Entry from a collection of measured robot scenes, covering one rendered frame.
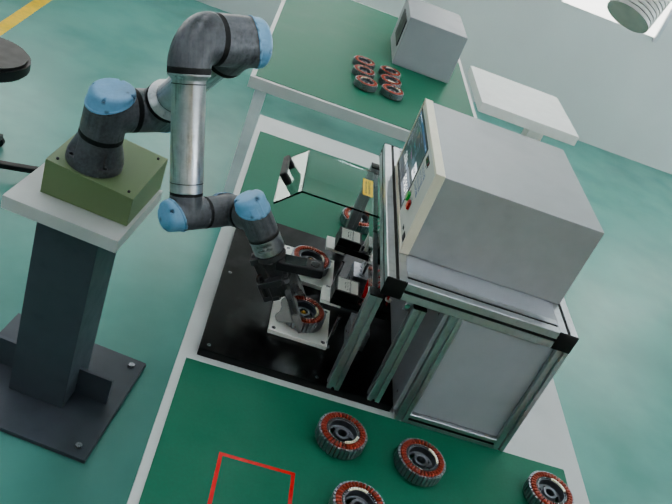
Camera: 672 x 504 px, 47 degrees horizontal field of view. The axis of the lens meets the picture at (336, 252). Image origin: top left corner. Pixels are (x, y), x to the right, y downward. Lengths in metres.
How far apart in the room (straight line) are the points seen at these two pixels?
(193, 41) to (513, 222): 0.78
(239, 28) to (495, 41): 4.96
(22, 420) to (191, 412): 1.00
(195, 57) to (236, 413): 0.76
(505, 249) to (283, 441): 0.63
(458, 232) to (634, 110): 5.47
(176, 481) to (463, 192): 0.81
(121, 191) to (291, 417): 0.77
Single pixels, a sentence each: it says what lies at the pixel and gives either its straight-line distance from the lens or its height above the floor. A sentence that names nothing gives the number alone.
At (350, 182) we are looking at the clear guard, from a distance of 2.01.
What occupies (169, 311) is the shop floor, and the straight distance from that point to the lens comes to 3.08.
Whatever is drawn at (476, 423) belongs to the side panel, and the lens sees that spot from 1.88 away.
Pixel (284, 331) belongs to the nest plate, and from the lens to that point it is 1.88.
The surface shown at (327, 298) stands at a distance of 1.87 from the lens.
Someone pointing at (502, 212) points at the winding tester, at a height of 1.28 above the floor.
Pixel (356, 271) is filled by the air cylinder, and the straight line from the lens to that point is 2.12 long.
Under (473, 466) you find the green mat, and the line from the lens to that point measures 1.85.
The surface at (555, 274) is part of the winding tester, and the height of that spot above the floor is 1.19.
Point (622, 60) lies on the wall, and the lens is 6.89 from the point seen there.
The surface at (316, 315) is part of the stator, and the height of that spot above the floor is 0.82.
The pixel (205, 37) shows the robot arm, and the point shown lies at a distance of 1.72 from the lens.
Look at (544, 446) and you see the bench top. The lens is 2.04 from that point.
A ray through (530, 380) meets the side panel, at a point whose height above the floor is 0.96.
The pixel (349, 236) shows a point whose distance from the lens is 2.07.
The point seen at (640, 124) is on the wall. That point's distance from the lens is 7.15.
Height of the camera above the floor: 1.93
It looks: 31 degrees down
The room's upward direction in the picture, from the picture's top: 23 degrees clockwise
